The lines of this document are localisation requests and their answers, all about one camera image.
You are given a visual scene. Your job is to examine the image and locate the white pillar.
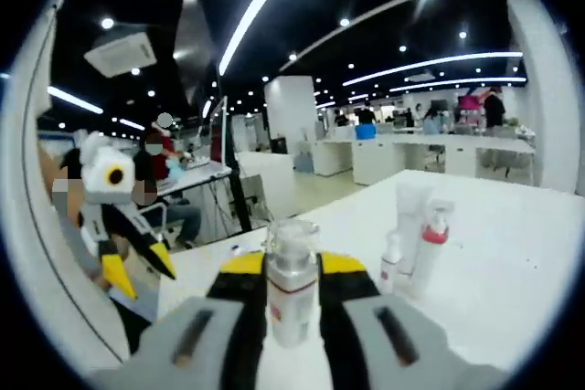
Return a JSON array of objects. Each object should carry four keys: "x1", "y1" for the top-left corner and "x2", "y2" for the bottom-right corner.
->
[{"x1": 263, "y1": 75, "x2": 319, "y2": 173}]

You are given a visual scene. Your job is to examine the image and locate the black monitor stand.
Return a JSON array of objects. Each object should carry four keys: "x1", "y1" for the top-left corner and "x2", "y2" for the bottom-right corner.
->
[{"x1": 218, "y1": 96, "x2": 253, "y2": 234}]

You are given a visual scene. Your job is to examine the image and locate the white office desk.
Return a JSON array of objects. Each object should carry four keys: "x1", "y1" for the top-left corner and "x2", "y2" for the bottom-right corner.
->
[{"x1": 154, "y1": 164, "x2": 235, "y2": 200}]

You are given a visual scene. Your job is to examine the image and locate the pink banner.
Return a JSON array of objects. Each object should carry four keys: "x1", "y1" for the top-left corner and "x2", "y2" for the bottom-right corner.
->
[{"x1": 456, "y1": 94, "x2": 486, "y2": 113}]

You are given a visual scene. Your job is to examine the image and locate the long ceiling light strip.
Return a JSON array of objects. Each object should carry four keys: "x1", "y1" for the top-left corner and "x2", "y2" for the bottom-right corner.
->
[{"x1": 218, "y1": 0, "x2": 308, "y2": 77}]

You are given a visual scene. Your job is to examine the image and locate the ceiling air conditioner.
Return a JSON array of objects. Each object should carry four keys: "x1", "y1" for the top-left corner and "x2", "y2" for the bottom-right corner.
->
[{"x1": 82, "y1": 32, "x2": 159, "y2": 79}]

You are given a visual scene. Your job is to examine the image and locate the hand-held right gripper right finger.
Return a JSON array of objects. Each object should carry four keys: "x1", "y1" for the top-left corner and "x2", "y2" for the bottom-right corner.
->
[{"x1": 317, "y1": 251, "x2": 506, "y2": 390}]

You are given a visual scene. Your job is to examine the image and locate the clear cap skincare bottle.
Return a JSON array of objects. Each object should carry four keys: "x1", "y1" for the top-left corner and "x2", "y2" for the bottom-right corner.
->
[{"x1": 264, "y1": 220, "x2": 322, "y2": 350}]

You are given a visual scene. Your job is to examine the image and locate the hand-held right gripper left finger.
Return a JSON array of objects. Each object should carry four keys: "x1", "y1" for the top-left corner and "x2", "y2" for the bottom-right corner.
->
[{"x1": 90, "y1": 251, "x2": 269, "y2": 390}]

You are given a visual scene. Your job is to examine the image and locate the hanging dark panel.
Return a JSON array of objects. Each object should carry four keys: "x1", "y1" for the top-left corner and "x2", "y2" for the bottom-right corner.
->
[{"x1": 173, "y1": 0, "x2": 218, "y2": 106}]

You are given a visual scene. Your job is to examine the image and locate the tall white skincare tube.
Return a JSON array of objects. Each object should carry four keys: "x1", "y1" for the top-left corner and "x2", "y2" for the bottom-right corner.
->
[{"x1": 394, "y1": 183, "x2": 433, "y2": 293}]

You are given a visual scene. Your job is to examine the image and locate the small white skincare bottle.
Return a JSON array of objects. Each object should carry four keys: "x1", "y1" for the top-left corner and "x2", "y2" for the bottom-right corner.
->
[{"x1": 378, "y1": 231, "x2": 405, "y2": 296}]

